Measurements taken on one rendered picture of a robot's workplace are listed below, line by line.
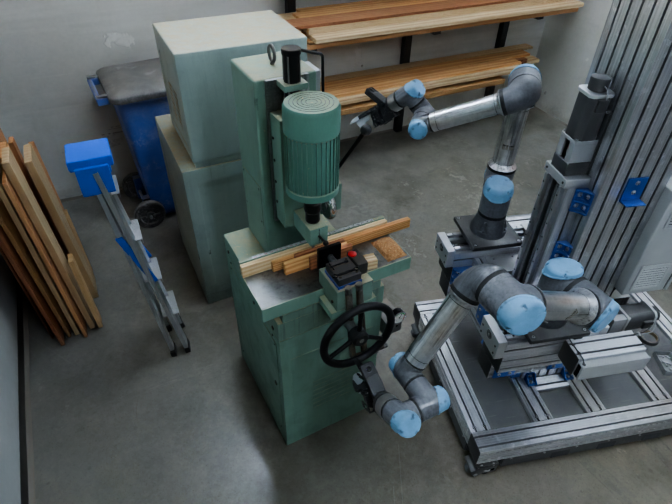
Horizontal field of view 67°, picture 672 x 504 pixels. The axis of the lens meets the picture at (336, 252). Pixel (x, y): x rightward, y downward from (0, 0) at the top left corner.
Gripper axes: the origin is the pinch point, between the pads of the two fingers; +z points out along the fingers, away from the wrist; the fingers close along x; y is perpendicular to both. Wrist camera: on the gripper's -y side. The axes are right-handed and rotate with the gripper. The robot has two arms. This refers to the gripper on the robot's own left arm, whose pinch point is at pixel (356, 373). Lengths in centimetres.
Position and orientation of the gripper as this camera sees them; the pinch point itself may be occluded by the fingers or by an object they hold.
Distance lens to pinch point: 179.5
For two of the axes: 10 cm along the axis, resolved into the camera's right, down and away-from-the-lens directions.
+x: 8.9, -3.2, 3.2
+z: -3.8, -1.5, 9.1
